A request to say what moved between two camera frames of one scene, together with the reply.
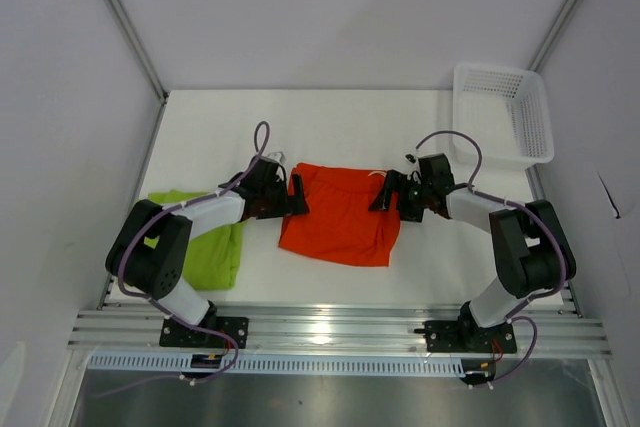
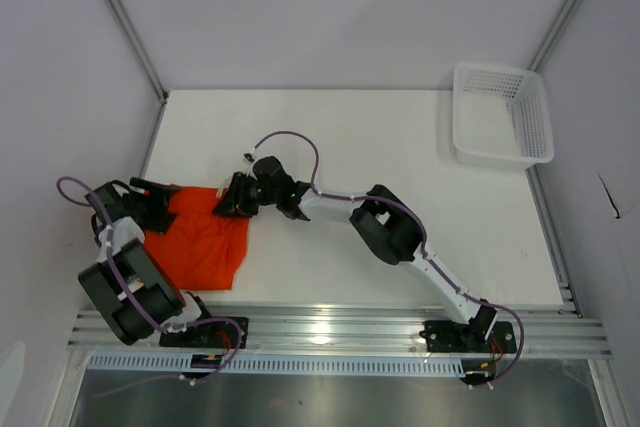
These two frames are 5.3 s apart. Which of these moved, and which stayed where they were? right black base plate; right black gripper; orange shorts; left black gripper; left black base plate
Moved: left black gripper; right black gripper; orange shorts
Stayed: left black base plate; right black base plate
